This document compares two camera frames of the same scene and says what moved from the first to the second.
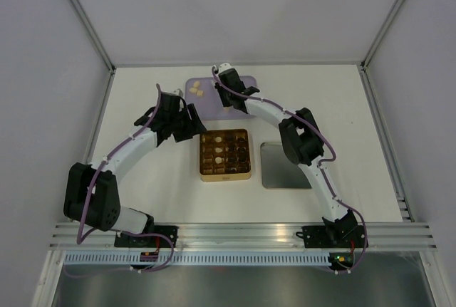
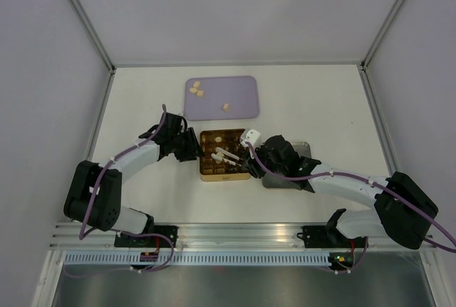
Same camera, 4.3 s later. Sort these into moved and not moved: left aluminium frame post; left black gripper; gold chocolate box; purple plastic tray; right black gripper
Moved: left black gripper; right black gripper
Not moved: left aluminium frame post; purple plastic tray; gold chocolate box
